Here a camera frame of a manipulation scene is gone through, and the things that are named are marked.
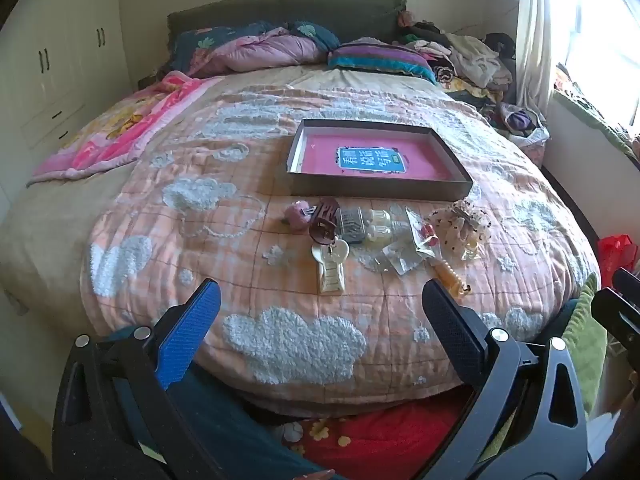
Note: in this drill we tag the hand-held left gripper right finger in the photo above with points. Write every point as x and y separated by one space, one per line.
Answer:
450 332

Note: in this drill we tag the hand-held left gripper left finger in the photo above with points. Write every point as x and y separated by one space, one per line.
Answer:
190 330

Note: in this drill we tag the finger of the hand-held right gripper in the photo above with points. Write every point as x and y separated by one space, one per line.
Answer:
616 317
628 285

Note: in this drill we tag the orange hair clip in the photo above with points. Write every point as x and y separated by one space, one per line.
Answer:
450 275

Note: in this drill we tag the clear pearl earring packet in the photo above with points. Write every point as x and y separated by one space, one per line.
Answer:
397 260

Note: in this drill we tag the clear red earring packet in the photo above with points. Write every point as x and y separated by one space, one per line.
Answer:
424 232

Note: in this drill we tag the dotted bow hair clip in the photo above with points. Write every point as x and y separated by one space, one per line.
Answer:
457 225

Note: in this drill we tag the clear yellow claw clip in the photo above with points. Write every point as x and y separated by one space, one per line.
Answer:
380 225

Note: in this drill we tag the cream hair clip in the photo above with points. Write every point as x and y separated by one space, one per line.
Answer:
330 265

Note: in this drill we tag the pink hair clip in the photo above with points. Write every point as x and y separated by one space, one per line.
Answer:
298 215

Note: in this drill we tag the brown cardboard box pink lining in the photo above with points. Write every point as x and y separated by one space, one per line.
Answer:
380 185

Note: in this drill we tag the brown hair claw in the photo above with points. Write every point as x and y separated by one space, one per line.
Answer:
324 222

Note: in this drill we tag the red bag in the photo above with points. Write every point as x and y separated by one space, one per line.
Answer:
612 252

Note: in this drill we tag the orange cloud quilt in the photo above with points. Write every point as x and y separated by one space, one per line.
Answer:
225 260

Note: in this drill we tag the person's legs dark pants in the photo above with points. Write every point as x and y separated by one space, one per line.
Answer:
225 420

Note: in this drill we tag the red floral blanket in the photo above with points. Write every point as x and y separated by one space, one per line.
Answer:
380 440

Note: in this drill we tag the green padded mat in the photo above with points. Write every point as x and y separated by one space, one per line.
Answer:
590 120

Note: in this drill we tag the floral fabric bag of clothes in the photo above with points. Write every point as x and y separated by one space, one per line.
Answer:
520 125

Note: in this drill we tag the colourful clothes heap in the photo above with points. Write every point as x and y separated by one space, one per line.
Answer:
575 95

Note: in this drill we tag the pink cartoon blanket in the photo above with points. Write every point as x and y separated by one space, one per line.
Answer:
125 130

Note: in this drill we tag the window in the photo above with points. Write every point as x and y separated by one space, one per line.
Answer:
610 25

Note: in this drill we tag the white curtain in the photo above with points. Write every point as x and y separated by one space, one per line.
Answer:
540 35

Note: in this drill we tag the pile of clothes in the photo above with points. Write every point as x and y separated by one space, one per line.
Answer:
470 60

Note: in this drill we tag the striped pillow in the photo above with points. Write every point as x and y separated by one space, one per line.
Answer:
380 60

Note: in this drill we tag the blue floral pink-lined duvet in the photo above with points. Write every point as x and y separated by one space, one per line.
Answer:
250 52

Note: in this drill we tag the cream wardrobe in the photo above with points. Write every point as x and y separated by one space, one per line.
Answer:
60 60

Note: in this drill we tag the dark green headboard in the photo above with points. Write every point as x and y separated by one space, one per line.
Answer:
280 10

